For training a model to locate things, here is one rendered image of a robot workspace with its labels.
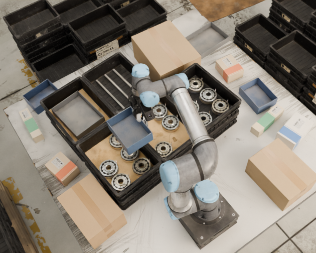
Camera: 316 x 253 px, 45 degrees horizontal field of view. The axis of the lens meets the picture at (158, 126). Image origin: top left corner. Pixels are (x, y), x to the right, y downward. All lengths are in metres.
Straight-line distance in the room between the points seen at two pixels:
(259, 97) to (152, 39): 0.80
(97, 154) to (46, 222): 0.99
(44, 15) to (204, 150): 2.45
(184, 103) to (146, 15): 2.07
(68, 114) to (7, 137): 1.20
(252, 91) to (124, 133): 1.00
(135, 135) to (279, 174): 0.78
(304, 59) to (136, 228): 1.94
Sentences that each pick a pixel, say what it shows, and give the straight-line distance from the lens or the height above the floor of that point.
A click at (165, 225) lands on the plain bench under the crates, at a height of 0.70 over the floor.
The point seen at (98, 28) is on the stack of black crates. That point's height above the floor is 0.49.
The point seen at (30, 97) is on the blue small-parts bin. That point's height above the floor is 0.72.
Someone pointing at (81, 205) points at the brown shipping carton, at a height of 0.86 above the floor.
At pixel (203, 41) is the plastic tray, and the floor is 0.70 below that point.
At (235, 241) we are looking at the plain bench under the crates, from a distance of 2.14.
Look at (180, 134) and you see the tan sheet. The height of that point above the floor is 0.83.
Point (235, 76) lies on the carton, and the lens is 2.62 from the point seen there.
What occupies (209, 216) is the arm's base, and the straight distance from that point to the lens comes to 2.01.
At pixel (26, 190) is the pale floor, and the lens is 3.22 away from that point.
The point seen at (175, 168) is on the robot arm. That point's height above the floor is 1.44.
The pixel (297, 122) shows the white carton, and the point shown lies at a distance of 2.42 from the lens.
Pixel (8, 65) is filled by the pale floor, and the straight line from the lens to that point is 4.05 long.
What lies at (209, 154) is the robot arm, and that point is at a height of 1.44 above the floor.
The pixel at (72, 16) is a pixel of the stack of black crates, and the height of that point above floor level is 0.38.
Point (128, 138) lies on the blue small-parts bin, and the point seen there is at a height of 1.07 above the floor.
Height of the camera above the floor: 2.74
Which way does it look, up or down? 57 degrees down
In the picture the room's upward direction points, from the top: 6 degrees counter-clockwise
